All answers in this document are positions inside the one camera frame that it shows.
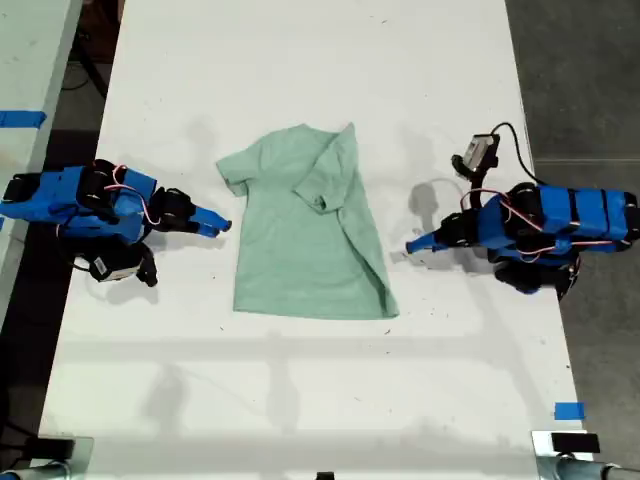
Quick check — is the black floor cable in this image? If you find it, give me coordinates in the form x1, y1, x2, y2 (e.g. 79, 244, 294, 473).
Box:
60, 27, 110, 100

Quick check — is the grey metal tube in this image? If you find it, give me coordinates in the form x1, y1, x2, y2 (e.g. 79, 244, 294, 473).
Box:
0, 461, 72, 480
556, 455, 640, 480

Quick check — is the camera black stalk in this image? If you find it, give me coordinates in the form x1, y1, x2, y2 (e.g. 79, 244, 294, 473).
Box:
468, 168, 490, 197
136, 248, 160, 288

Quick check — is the camera black cable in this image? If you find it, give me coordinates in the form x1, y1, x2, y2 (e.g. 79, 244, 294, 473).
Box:
55, 232, 96, 275
491, 121, 547, 187

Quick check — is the metal bracket with white face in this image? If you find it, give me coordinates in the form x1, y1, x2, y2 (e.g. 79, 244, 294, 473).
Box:
530, 429, 602, 480

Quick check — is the clear metal corner bracket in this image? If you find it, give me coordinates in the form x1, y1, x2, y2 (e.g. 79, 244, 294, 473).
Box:
28, 435, 96, 470

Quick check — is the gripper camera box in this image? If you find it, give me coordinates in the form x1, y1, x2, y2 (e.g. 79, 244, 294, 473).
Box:
89, 251, 142, 285
451, 131, 502, 177

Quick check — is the black clamp block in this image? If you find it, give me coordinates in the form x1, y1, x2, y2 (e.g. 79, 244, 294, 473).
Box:
34, 436, 77, 459
550, 432, 600, 454

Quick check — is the small blue tape square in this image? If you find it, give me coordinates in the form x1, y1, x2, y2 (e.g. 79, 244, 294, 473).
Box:
553, 401, 587, 422

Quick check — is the white side table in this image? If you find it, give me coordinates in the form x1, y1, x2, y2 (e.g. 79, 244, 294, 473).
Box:
0, 0, 84, 321

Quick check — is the long blue tape strip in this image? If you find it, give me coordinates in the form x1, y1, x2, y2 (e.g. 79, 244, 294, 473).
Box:
0, 110, 48, 129

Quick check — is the pale green T-shirt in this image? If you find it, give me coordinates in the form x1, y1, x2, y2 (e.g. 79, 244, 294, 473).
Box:
215, 121, 401, 321

